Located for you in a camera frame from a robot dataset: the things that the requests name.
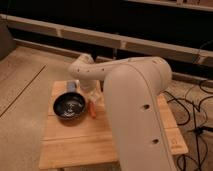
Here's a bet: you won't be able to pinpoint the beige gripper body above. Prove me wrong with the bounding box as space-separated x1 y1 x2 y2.
80 80 100 99

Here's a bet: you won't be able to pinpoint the white plastic bottle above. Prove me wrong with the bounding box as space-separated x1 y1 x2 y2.
89 91 104 106

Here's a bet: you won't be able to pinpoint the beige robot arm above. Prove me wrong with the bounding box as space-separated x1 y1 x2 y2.
69 54 177 171

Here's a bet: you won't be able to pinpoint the black ceramic bowl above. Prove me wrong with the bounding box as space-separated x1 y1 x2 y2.
53 92 86 120

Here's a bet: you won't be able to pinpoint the grey blue cup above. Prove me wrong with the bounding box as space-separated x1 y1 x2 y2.
66 81 77 92

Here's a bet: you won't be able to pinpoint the orange carrot toy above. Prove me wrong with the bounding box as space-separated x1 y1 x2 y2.
89 102 96 119

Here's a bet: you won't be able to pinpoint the wooden cutting board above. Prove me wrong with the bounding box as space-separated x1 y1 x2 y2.
38 79 189 170

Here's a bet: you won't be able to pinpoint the black floor cables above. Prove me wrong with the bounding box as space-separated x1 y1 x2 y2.
163 78 213 171

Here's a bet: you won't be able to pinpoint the grey rail ledge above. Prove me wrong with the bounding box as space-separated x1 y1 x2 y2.
0 13 213 67

